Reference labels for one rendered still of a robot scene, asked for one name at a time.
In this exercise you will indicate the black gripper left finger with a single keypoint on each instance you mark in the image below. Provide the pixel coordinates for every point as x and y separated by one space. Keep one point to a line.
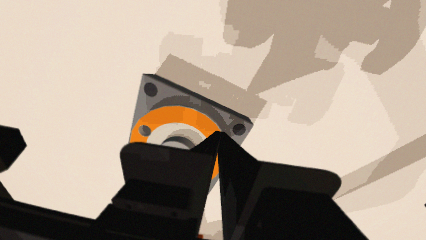
191 168

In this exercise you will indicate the orange round plate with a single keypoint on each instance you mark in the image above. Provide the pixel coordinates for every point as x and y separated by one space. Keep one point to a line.
174 120

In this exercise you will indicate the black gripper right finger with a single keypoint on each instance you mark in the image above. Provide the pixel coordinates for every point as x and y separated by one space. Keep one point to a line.
242 178

